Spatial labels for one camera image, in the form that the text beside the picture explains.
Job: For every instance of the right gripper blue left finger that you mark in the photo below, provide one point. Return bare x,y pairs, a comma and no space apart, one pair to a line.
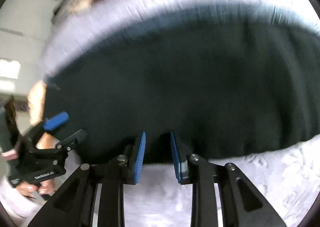
136,159

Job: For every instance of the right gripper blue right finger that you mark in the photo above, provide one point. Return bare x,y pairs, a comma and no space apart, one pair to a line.
180,159

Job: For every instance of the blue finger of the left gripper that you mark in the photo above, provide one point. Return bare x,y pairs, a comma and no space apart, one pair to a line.
56,121
72,141

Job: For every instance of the black pants with patterned trim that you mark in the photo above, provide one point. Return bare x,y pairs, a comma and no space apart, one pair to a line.
228,83

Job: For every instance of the person's left hand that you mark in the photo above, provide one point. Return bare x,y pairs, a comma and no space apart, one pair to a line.
27,190

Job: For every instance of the orange fleece blanket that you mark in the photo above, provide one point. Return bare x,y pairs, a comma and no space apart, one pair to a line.
36,101

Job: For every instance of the white wardrobe cabinets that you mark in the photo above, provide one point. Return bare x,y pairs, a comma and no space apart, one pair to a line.
25,26

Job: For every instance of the lavender embossed bedspread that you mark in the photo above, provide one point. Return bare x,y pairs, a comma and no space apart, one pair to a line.
272,188

